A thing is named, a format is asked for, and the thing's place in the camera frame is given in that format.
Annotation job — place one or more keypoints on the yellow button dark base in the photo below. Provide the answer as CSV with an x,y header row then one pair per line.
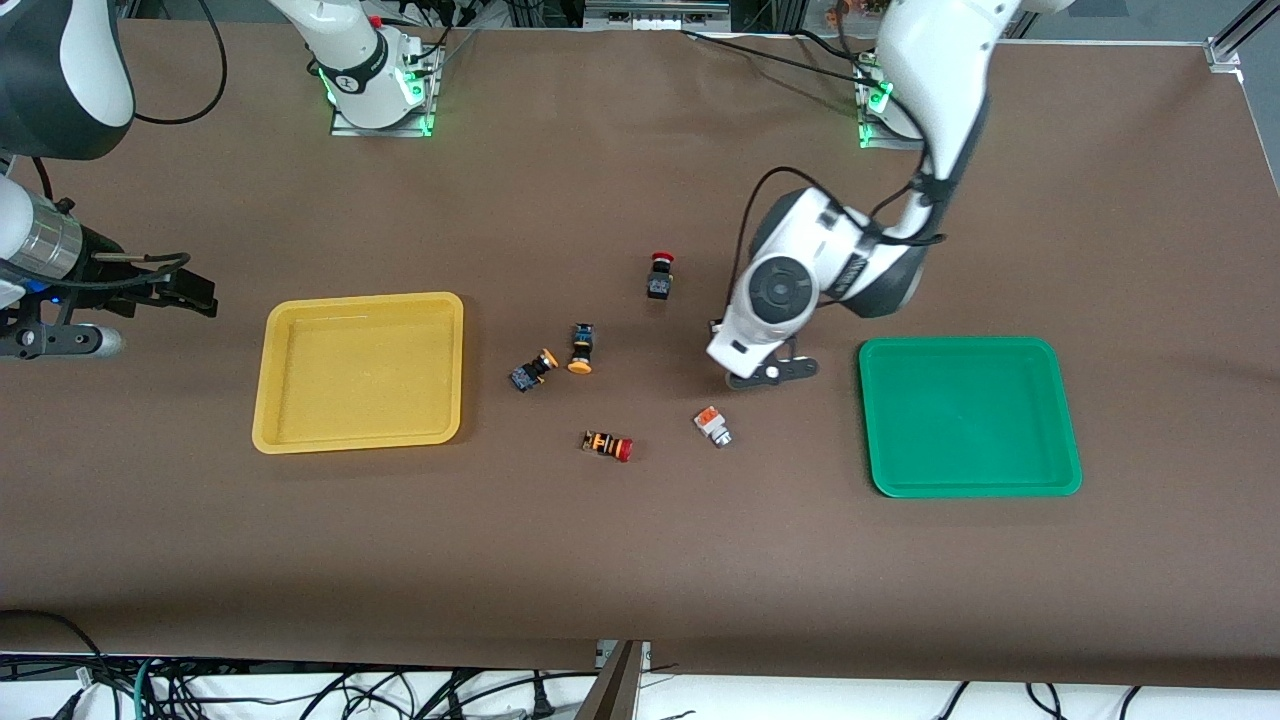
x,y
532,372

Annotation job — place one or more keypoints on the aluminium profile post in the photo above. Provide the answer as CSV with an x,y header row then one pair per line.
x,y
615,685

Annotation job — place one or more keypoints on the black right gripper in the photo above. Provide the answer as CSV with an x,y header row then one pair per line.
x,y
108,266

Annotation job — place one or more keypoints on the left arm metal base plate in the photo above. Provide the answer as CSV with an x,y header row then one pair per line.
x,y
868,135

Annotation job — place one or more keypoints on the brown table mat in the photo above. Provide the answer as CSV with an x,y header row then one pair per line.
x,y
640,560

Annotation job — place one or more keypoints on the yellow button blue base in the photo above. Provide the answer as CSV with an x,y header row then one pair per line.
x,y
581,350

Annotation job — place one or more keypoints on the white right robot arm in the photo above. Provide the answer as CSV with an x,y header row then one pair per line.
x,y
365,70

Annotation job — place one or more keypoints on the grey power strip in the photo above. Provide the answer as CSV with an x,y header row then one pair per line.
x,y
655,12

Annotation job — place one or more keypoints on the aluminium frame bracket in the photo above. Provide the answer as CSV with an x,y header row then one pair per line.
x,y
1232,45

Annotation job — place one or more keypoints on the red button black base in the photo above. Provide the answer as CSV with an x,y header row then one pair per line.
x,y
660,278

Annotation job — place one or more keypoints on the green plastic tray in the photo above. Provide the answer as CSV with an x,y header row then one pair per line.
x,y
968,418

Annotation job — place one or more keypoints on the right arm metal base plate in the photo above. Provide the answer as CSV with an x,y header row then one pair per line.
x,y
420,125

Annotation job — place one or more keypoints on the yellow plastic tray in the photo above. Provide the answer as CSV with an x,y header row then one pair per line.
x,y
360,375

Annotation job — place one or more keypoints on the red button orange striped body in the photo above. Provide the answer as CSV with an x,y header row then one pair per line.
x,y
608,445

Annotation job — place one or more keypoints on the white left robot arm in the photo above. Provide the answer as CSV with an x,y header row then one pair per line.
x,y
940,60

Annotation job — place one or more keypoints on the silver button orange base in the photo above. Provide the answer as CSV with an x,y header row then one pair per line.
x,y
712,426

